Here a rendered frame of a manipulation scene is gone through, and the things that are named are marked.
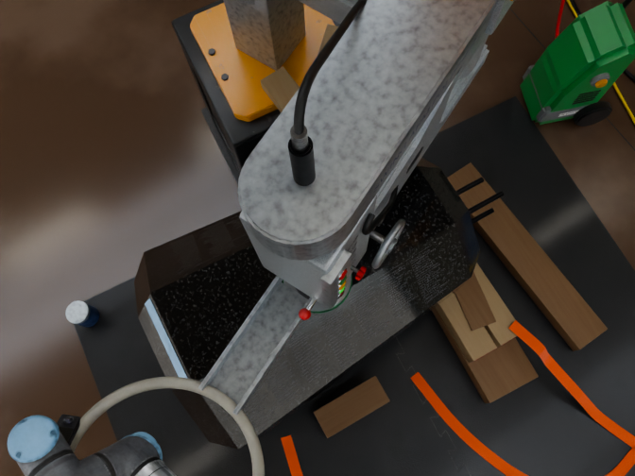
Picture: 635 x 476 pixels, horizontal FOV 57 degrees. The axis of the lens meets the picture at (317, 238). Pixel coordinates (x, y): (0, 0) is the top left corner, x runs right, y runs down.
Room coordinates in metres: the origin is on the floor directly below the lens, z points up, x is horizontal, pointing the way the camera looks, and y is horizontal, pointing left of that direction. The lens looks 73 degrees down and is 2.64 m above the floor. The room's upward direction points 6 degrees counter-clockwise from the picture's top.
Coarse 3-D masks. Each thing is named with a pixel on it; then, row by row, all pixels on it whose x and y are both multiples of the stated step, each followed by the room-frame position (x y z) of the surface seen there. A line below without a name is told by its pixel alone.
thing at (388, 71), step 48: (384, 0) 0.77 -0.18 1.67; (432, 0) 0.76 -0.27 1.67; (480, 0) 0.74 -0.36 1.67; (336, 48) 0.67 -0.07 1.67; (384, 48) 0.66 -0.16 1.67; (432, 48) 0.65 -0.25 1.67; (336, 96) 0.56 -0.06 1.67; (384, 96) 0.55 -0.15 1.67; (432, 96) 0.55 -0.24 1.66; (336, 144) 0.46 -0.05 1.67; (384, 144) 0.46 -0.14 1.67; (240, 192) 0.39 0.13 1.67; (288, 192) 0.38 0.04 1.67; (336, 192) 0.37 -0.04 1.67; (288, 240) 0.29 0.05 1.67; (336, 240) 0.30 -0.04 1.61
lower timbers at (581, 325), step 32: (480, 192) 0.91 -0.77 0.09; (480, 224) 0.76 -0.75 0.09; (512, 224) 0.74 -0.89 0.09; (512, 256) 0.59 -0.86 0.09; (544, 256) 0.58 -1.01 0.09; (544, 288) 0.44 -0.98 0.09; (576, 320) 0.28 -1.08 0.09; (512, 352) 0.17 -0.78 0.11; (480, 384) 0.05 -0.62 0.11; (512, 384) 0.04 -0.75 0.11
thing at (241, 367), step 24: (288, 288) 0.34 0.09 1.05; (264, 312) 0.28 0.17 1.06; (288, 312) 0.28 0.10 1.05; (240, 336) 0.22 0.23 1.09; (264, 336) 0.21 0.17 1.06; (288, 336) 0.20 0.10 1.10; (240, 360) 0.16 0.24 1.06; (264, 360) 0.15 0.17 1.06; (216, 384) 0.10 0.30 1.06; (240, 384) 0.09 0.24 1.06; (240, 408) 0.03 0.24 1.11
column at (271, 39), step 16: (224, 0) 1.32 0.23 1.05; (288, 0) 1.29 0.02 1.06; (240, 16) 1.28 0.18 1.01; (256, 16) 1.24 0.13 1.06; (272, 16) 1.22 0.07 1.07; (288, 16) 1.28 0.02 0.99; (240, 32) 1.30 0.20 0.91; (256, 32) 1.25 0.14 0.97; (272, 32) 1.21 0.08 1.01; (288, 32) 1.28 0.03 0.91; (304, 32) 1.35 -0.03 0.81; (240, 48) 1.31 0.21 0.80; (256, 48) 1.26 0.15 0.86; (272, 48) 1.21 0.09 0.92; (288, 48) 1.27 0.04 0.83; (272, 64) 1.22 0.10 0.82
